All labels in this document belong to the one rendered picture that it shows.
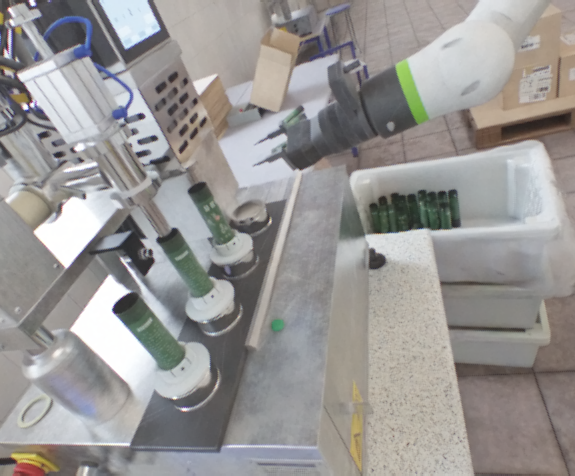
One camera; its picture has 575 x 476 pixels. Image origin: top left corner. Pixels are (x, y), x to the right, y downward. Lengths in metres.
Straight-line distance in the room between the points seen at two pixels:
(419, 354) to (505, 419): 0.81
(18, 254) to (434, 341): 0.68
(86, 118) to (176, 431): 0.35
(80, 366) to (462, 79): 0.59
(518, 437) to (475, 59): 1.24
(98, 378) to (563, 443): 1.35
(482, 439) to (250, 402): 1.14
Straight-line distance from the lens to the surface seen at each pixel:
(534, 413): 1.61
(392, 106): 0.59
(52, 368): 0.55
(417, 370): 0.79
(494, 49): 0.59
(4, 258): 0.48
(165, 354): 0.47
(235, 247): 0.62
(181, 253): 0.51
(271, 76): 2.16
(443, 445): 0.73
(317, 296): 0.57
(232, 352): 0.54
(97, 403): 0.59
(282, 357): 0.52
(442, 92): 0.58
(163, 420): 0.54
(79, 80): 0.44
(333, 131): 0.61
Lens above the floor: 1.42
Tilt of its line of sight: 35 degrees down
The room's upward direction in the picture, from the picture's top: 23 degrees counter-clockwise
